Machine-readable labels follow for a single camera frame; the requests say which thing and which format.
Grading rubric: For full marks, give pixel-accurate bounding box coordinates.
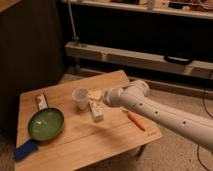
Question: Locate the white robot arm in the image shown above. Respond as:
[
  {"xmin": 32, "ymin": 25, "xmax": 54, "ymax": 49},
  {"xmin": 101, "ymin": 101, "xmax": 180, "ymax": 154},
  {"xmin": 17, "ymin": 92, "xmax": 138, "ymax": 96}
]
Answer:
[{"xmin": 102, "ymin": 80, "xmax": 213, "ymax": 152}]

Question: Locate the white carton box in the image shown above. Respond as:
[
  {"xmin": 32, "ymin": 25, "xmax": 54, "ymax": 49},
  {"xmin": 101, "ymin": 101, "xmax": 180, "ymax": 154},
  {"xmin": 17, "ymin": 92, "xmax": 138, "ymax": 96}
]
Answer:
[{"xmin": 89, "ymin": 100, "xmax": 104, "ymax": 122}]

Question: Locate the translucent plastic cup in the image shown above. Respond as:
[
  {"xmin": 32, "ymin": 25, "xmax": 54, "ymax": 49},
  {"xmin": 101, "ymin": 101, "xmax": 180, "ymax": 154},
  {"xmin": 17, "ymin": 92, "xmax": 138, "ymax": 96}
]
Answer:
[{"xmin": 72, "ymin": 88, "xmax": 89, "ymax": 110}]

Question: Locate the white lower shelf board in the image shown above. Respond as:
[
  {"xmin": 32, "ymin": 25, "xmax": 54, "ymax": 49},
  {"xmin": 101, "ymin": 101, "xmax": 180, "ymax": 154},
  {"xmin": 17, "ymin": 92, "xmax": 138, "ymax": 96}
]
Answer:
[{"xmin": 65, "ymin": 42, "xmax": 213, "ymax": 78}]

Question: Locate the orange carrot toy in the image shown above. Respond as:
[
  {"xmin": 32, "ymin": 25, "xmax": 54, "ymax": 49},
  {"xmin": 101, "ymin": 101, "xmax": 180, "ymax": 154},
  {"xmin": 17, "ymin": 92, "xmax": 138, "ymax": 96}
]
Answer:
[{"xmin": 128, "ymin": 112, "xmax": 145, "ymax": 130}]

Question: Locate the wooden table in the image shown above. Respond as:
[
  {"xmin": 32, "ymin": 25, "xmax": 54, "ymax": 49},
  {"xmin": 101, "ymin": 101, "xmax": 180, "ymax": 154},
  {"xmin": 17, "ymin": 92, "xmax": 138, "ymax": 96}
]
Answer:
[{"xmin": 15, "ymin": 70, "xmax": 162, "ymax": 171}]

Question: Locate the upper shelf board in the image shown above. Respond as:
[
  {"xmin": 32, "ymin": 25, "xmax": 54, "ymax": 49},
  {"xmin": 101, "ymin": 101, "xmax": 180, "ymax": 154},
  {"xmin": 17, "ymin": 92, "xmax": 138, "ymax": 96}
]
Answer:
[{"xmin": 61, "ymin": 0, "xmax": 213, "ymax": 20}]

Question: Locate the metal shelf post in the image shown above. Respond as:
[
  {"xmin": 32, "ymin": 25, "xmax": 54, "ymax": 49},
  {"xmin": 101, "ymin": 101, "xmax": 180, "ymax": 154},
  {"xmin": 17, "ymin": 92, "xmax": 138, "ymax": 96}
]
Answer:
[{"xmin": 67, "ymin": 0, "xmax": 79, "ymax": 46}]

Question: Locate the black handle on shelf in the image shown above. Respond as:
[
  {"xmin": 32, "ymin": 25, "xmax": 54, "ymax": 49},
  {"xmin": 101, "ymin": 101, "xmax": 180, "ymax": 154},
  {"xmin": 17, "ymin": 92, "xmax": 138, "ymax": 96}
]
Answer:
[{"xmin": 164, "ymin": 56, "xmax": 193, "ymax": 65}]

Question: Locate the green frying pan blue handle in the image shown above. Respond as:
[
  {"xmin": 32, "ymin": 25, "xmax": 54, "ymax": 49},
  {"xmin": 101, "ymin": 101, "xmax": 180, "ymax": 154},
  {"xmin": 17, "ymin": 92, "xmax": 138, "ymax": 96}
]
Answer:
[{"xmin": 13, "ymin": 107, "xmax": 64, "ymax": 162}]

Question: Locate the black cable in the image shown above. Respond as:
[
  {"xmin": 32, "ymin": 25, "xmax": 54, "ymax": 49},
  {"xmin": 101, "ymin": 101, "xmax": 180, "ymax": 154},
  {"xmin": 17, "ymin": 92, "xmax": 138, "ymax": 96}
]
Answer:
[{"xmin": 195, "ymin": 69, "xmax": 213, "ymax": 171}]

